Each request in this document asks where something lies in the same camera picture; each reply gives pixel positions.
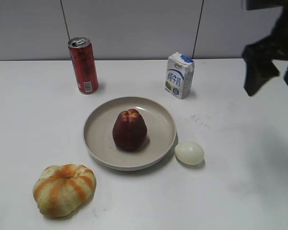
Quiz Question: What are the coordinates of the dark red apple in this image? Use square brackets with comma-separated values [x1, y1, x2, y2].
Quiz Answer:
[112, 109, 147, 151]

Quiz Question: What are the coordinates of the red soda can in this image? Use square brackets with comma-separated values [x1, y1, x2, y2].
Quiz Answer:
[68, 37, 99, 94]

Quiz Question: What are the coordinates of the white egg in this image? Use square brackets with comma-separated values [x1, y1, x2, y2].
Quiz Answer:
[174, 141, 204, 165]

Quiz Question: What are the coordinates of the beige round plate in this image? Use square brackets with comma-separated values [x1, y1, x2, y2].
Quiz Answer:
[83, 97, 177, 171]

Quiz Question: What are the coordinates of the orange striped pumpkin bun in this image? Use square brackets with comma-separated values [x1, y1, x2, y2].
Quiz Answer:
[33, 164, 96, 218]

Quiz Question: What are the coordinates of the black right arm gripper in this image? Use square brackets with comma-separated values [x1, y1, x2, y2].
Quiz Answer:
[242, 0, 288, 96]

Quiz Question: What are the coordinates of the white blue milk carton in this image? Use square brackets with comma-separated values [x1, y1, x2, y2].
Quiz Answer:
[165, 52, 195, 100]

